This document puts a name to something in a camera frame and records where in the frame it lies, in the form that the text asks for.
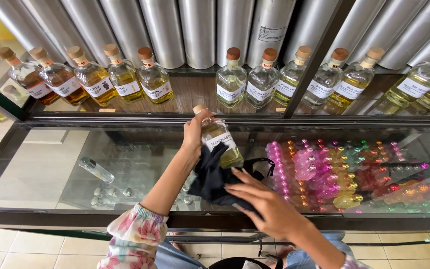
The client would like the black cloth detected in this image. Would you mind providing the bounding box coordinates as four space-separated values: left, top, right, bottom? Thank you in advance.
188 142 276 218

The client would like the glass display case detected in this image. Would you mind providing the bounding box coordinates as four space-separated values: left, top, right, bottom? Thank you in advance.
0 73 430 247

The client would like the floral blouse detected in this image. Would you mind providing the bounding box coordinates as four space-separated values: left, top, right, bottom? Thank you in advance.
97 203 372 269

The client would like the clear labelled perfume bottle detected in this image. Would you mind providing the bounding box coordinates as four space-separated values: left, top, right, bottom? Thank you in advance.
193 104 245 169

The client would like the wooden shelf with black frame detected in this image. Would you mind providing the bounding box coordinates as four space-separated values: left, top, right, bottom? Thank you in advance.
0 0 430 121

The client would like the row of corked glass bottles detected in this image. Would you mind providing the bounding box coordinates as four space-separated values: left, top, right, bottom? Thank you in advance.
0 45 430 116

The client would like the clear glass tube vial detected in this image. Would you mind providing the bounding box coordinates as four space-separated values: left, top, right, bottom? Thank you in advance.
78 156 115 184

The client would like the person's right hand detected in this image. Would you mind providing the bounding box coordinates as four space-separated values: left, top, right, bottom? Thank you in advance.
224 167 310 241

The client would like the cluster of tiny clear bottles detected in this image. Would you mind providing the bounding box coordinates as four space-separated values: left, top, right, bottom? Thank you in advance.
90 170 202 210

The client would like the heap of colourful small bottles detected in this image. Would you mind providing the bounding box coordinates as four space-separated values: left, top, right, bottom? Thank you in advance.
265 139 430 214

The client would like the row of aluminium canisters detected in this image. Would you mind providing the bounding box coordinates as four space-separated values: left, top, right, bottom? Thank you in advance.
0 0 430 70

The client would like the person's left hand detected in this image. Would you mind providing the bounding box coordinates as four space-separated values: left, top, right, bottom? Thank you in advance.
181 109 225 158

